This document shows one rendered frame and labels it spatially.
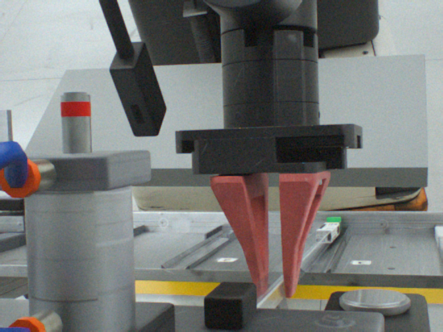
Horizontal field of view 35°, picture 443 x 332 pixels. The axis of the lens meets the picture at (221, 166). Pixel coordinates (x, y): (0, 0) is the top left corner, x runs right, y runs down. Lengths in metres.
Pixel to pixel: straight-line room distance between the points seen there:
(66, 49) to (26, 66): 0.14
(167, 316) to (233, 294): 0.02
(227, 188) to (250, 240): 0.03
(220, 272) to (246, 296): 0.37
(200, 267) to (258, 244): 0.14
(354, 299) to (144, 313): 0.10
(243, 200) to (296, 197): 0.03
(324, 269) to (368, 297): 0.30
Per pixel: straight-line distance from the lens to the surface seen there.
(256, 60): 0.40
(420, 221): 0.72
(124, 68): 0.34
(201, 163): 0.40
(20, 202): 0.73
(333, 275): 0.54
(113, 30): 0.33
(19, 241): 0.72
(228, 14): 0.35
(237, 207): 0.40
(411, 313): 0.25
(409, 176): 0.96
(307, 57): 0.41
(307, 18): 0.41
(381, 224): 0.72
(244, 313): 0.18
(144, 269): 0.57
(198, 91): 1.12
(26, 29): 2.66
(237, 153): 0.39
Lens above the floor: 1.29
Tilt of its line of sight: 44 degrees down
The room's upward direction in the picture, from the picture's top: 15 degrees counter-clockwise
